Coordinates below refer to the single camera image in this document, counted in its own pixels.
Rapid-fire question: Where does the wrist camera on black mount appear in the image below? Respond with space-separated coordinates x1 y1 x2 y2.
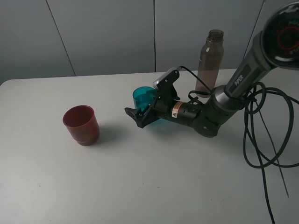
153 68 180 101

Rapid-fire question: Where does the red plastic cup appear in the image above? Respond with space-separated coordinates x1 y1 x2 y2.
63 105 100 146

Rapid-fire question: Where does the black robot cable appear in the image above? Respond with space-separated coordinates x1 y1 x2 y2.
177 66 299 224

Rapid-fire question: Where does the brown translucent water bottle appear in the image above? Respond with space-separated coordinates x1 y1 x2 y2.
197 29 224 90

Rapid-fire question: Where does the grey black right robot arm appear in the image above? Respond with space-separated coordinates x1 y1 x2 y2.
125 2 299 138

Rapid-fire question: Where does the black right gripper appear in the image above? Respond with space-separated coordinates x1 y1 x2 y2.
124 97 180 128

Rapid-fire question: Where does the teal translucent plastic cup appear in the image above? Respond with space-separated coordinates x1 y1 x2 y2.
133 86 167 110

